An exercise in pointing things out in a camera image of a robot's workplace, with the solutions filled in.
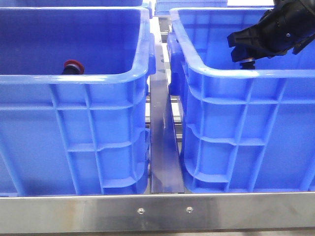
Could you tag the blue bin rear right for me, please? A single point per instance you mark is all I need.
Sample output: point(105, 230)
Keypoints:
point(162, 7)

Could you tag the yellow push button switch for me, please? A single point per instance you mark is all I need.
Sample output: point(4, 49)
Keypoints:
point(247, 64)

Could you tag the large blue left plastic bin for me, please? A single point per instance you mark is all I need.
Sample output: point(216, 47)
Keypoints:
point(74, 134)

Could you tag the blue bin rear left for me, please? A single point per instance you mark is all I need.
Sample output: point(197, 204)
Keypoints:
point(60, 3)

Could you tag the large blue plastic bin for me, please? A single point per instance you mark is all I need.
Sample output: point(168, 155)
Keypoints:
point(74, 134)
point(243, 130)

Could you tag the large blue right plastic bin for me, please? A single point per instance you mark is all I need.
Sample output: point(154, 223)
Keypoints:
point(243, 130)

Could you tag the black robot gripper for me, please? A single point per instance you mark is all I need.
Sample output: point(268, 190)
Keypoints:
point(290, 24)

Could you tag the left rail screw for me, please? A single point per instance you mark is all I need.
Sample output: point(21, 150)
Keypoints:
point(141, 211)

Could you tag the rail screw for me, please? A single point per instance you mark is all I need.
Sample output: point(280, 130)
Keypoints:
point(141, 211)
point(189, 209)

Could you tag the steel front rail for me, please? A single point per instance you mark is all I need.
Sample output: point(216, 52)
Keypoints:
point(163, 212)

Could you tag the right rail screw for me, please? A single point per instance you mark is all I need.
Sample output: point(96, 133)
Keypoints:
point(189, 209)

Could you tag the steel divider bar between bins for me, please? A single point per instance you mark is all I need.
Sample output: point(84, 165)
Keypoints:
point(166, 173)

